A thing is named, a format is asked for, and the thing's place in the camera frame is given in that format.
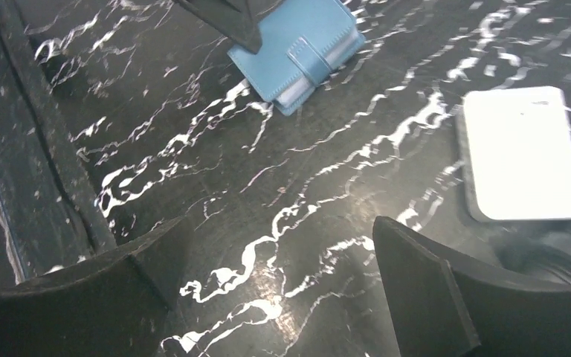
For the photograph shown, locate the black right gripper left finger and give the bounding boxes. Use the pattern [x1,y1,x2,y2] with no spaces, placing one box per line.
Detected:
[0,218,187,356]

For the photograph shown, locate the light blue card holder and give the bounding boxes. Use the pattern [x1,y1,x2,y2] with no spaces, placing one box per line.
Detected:
[228,0,364,115]

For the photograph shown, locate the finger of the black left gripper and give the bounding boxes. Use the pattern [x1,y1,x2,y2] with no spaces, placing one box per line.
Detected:
[174,0,283,54]

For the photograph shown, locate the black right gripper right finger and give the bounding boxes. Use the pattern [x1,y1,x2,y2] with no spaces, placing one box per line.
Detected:
[372,216,571,356]

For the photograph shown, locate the black corrugated hose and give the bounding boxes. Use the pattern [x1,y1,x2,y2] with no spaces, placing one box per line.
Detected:
[494,216,571,288]

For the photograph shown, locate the white rectangular box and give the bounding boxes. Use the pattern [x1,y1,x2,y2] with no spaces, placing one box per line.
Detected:
[456,86,571,222]

